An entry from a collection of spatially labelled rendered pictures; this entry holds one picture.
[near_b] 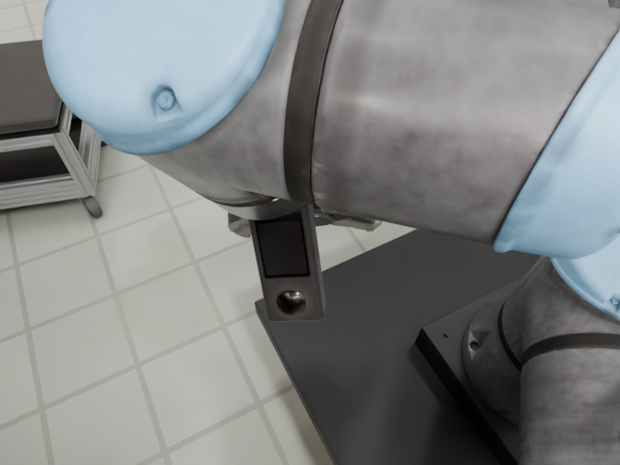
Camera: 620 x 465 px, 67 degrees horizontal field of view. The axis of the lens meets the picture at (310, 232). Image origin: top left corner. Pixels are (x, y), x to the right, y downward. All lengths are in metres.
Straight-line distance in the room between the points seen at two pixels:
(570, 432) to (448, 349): 0.28
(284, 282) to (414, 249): 0.53
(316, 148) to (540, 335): 0.41
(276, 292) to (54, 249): 1.06
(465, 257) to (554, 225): 0.71
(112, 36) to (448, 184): 0.12
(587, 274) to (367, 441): 0.37
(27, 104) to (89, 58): 1.06
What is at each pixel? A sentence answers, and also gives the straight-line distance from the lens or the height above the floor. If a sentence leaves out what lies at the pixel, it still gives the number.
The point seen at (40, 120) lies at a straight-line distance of 1.18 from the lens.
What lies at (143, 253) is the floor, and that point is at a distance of 1.28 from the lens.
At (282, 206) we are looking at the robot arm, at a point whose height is 0.78.
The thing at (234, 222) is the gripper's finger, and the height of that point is 0.67.
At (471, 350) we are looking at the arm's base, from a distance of 0.70.
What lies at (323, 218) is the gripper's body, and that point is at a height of 0.69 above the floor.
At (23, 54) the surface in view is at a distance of 1.42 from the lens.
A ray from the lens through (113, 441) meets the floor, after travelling 1.09.
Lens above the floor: 0.99
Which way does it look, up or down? 53 degrees down
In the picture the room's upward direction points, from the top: straight up
